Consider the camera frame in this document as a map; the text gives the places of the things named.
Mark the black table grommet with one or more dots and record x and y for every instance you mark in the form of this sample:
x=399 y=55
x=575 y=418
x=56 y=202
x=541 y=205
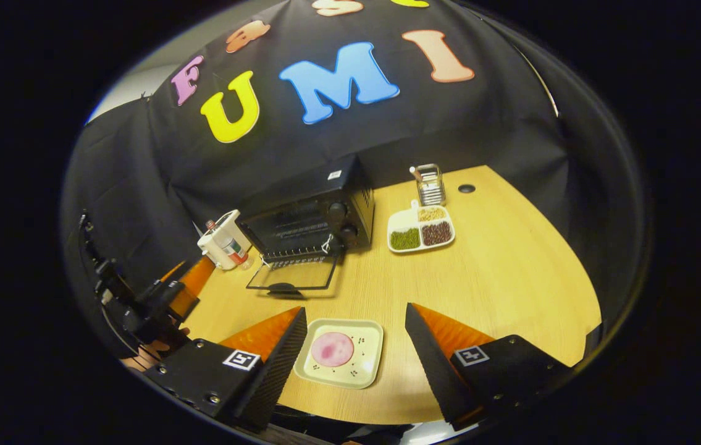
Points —
x=466 y=188

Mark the cream square plate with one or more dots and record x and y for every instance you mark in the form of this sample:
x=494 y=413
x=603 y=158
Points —
x=362 y=364

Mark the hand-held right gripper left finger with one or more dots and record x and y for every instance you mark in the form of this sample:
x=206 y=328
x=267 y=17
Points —
x=279 y=371

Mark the white divided bean dish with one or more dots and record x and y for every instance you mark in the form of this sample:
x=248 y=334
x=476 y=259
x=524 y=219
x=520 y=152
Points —
x=399 y=219

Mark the white bottle holder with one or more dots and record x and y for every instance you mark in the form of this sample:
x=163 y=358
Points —
x=220 y=238

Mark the black backdrop cloth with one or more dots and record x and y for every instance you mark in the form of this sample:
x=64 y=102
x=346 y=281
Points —
x=449 y=123

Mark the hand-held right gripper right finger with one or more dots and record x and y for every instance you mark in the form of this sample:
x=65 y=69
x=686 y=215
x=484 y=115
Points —
x=433 y=371

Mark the clear bottle red label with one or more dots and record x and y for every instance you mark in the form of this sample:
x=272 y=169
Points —
x=234 y=250

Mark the black electric oven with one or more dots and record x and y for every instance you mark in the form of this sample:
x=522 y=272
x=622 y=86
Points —
x=301 y=204

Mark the pink round food slice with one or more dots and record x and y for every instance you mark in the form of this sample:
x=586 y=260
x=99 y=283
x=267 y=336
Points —
x=331 y=349

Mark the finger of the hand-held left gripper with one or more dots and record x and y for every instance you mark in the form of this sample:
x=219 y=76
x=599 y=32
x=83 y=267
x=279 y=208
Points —
x=184 y=304
x=199 y=275

